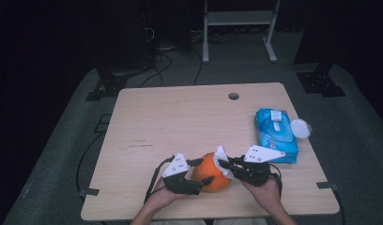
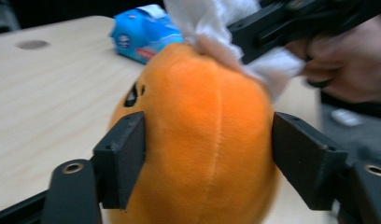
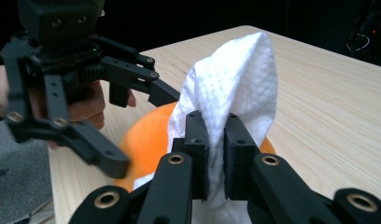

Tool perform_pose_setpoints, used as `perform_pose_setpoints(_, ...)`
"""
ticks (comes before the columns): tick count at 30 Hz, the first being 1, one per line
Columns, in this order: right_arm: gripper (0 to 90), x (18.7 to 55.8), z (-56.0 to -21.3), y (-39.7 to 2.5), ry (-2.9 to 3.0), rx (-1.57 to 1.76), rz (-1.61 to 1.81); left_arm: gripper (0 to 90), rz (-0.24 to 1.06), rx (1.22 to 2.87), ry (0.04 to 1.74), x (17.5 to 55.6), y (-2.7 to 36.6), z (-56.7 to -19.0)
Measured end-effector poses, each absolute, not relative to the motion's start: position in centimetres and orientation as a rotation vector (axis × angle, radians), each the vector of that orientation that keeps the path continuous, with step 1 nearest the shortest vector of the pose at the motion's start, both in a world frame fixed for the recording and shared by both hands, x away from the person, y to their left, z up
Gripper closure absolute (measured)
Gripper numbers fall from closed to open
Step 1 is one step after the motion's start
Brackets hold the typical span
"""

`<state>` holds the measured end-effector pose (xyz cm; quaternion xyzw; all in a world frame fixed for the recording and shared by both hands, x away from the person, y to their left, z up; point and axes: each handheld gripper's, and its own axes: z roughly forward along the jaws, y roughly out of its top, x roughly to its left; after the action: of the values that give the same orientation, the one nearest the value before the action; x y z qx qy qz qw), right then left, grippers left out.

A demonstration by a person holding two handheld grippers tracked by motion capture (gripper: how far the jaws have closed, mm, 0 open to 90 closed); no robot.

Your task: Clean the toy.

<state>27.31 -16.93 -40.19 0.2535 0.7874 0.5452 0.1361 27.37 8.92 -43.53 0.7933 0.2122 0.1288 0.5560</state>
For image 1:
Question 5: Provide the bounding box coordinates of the right hand-held gripper black cable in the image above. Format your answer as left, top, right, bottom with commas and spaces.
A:
268, 162, 283, 201

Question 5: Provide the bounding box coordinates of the black thin floor cable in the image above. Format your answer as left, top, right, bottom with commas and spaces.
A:
192, 48, 204, 86

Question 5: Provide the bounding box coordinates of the gray tape strip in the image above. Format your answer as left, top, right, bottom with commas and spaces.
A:
78, 187, 100, 198
316, 181, 340, 191

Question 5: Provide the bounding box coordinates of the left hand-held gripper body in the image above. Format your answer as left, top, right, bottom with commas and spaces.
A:
161, 152, 204, 196

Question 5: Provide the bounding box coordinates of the black long floor cable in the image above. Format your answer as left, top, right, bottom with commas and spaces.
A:
75, 132, 103, 193

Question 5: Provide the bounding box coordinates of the white wet wipe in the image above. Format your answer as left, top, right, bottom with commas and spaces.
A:
213, 144, 236, 181

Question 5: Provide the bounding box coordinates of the black stand base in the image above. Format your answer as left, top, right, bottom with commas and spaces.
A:
85, 67, 129, 102
296, 60, 347, 98

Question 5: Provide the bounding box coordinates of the orange round fruit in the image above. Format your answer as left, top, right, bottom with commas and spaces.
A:
191, 152, 232, 193

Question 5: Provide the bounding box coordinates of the tangle of dark cables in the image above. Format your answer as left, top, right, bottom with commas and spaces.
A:
191, 29, 239, 45

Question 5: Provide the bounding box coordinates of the person's right hand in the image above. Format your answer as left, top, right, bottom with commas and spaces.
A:
240, 177, 283, 210

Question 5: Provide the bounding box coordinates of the blue wet wipes pack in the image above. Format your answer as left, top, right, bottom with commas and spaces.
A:
254, 108, 313, 164

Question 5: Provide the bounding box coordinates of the person's left hand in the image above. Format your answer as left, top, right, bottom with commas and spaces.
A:
144, 177, 188, 214

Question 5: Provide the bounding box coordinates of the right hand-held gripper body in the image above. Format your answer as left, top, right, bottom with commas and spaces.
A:
235, 144, 286, 188

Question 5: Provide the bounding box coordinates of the black looped floor cable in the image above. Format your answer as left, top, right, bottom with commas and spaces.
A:
139, 52, 174, 88

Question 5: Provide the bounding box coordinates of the white metal stand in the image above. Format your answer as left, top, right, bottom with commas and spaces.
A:
202, 0, 282, 65

